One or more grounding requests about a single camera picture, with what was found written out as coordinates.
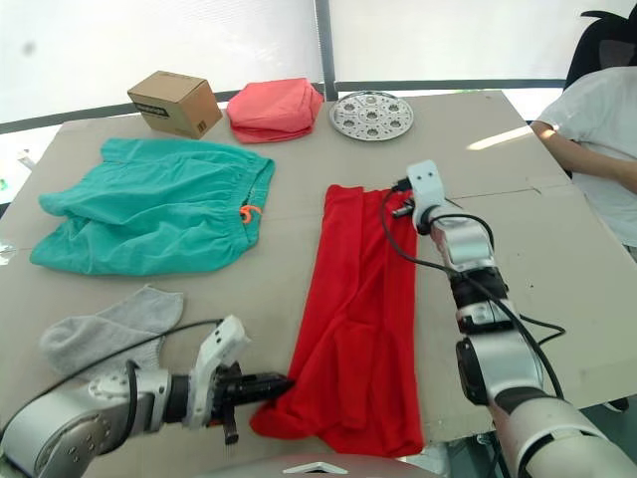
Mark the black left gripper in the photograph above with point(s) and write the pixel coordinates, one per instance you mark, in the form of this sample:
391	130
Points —
226	386

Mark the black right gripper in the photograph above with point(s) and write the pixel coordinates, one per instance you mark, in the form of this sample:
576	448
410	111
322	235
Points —
405	210

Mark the red t-shirt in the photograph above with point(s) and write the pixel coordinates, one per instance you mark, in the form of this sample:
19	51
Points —
358	318

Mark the grey sock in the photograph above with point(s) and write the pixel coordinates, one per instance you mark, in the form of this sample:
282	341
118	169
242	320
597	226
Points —
142	356
114	318

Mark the person's bare forearm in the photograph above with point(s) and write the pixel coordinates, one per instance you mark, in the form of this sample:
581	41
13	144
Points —
592	159

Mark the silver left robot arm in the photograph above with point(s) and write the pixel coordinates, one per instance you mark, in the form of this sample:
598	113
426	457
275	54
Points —
74	428

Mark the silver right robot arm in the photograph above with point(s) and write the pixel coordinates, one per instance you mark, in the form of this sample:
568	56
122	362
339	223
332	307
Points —
512	378

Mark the person in white t-shirt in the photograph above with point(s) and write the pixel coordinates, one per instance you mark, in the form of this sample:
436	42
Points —
607	114

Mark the round perforated steel plate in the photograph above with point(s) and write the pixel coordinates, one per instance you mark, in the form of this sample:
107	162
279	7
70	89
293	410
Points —
370	115

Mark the folded coral pink cloth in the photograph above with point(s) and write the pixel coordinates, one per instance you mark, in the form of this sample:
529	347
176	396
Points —
274	109

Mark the black office chair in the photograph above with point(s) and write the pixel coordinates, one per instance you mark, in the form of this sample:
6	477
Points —
592	45

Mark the brown cardboard box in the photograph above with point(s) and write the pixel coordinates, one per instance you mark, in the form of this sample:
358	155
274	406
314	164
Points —
169	104

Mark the small silver metal object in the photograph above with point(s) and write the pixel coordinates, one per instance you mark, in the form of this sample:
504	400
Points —
26	159

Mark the small green object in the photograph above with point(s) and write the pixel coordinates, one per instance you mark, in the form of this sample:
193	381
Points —
3	185

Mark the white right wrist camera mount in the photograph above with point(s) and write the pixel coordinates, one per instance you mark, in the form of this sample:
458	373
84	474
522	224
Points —
425	186

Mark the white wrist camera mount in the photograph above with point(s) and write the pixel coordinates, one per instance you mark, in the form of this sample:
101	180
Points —
425	186
219	343

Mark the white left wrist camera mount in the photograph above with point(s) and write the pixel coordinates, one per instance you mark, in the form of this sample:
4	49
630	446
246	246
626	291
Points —
219	343

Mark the dark horizontal window rail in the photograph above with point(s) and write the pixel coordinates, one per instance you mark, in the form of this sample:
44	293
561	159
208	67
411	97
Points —
448	84

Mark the dark vertical window post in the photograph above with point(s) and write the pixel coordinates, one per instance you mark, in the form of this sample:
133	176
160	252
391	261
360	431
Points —
326	45

